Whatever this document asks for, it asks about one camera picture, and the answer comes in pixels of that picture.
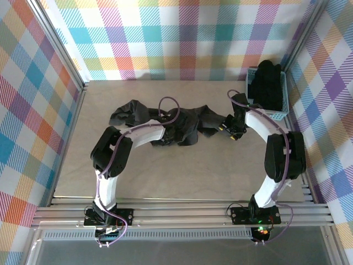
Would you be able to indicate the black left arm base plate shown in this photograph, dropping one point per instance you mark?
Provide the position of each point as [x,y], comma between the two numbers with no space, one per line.
[125,216]

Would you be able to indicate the black t-shirts pile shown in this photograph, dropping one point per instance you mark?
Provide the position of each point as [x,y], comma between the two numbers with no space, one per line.
[267,85]

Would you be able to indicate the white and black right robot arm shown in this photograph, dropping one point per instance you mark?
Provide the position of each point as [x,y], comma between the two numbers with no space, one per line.
[285,156]

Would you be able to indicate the aluminium right side rail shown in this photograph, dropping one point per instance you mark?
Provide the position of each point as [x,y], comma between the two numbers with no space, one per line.
[303,176]

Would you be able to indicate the dark grey t-shirt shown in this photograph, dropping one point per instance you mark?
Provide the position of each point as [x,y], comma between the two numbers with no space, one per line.
[190,124]

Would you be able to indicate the light blue plastic basket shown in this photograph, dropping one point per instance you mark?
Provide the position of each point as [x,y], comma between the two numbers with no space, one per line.
[285,91]

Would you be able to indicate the aluminium rail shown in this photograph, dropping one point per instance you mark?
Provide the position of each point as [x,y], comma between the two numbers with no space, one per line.
[67,143]
[303,176]

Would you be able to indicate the aluminium left side rail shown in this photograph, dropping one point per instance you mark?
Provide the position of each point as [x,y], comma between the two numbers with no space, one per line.
[67,143]

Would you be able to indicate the aluminium right frame post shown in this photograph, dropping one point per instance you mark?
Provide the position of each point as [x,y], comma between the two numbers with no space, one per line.
[306,33]

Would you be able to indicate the aluminium left frame post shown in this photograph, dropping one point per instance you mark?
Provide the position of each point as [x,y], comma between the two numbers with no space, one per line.
[55,41]

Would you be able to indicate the aluminium frame post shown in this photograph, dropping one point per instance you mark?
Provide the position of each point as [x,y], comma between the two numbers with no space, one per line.
[306,33]
[55,41]

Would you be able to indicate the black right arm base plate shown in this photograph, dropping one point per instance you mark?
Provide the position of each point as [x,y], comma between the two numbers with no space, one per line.
[240,215]

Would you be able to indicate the aluminium frame cross rails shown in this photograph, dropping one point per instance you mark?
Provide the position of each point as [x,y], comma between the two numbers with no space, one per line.
[179,214]

